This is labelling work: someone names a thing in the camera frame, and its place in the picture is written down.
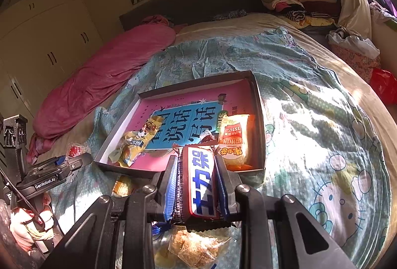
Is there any brown chocolate bar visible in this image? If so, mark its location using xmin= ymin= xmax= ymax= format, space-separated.
xmin=175 ymin=145 xmax=232 ymax=232

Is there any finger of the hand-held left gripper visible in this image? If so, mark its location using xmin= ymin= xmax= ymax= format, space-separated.
xmin=60 ymin=152 xmax=94 ymax=177
xmin=45 ymin=155 xmax=68 ymax=170

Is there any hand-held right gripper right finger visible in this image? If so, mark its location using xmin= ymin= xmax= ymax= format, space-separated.
xmin=214 ymin=154 xmax=357 ymax=269

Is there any blue snack wrapper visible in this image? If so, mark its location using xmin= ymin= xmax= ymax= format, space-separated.
xmin=152 ymin=221 xmax=171 ymax=237

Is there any orange rice cracker packet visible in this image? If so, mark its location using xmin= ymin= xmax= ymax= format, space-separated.
xmin=217 ymin=112 xmax=252 ymax=172

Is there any person's left hand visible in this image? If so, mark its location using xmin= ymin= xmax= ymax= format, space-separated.
xmin=9 ymin=191 xmax=63 ymax=252

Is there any teal cartoon printed blanket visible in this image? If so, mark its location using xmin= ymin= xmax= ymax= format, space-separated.
xmin=46 ymin=27 xmax=391 ymax=269

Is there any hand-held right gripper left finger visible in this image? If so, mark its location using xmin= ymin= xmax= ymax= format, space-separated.
xmin=40 ymin=156 xmax=179 ymax=269

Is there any small orange yellow packet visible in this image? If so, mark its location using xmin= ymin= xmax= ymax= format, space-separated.
xmin=112 ymin=174 xmax=137 ymax=198

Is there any clear red lid jelly cup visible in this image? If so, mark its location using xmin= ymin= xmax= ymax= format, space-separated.
xmin=66 ymin=143 xmax=92 ymax=161

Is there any pink floral bag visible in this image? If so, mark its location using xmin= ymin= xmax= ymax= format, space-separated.
xmin=327 ymin=29 xmax=381 ymax=84

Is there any red plastic bag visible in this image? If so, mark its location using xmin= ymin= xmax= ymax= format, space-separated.
xmin=370 ymin=67 xmax=397 ymax=107

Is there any pink and blue book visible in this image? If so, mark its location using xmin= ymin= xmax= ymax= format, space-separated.
xmin=107 ymin=79 xmax=264 ymax=169

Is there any yellow cartoon snack packet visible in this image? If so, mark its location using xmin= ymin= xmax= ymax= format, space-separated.
xmin=108 ymin=117 xmax=168 ymax=168

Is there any clear packet of crispy squares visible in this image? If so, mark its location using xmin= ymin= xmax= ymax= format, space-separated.
xmin=155 ymin=224 xmax=232 ymax=269

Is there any dark floral pillow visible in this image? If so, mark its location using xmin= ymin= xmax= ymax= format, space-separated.
xmin=212 ymin=9 xmax=249 ymax=21

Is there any cream wardrobe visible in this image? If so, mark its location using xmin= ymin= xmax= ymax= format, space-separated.
xmin=0 ymin=0 xmax=104 ymax=127

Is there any dark cardboard box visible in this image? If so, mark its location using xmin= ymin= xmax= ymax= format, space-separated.
xmin=93 ymin=70 xmax=266 ymax=178

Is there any pink blanket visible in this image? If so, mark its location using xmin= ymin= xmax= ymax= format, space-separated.
xmin=26 ymin=15 xmax=177 ymax=164

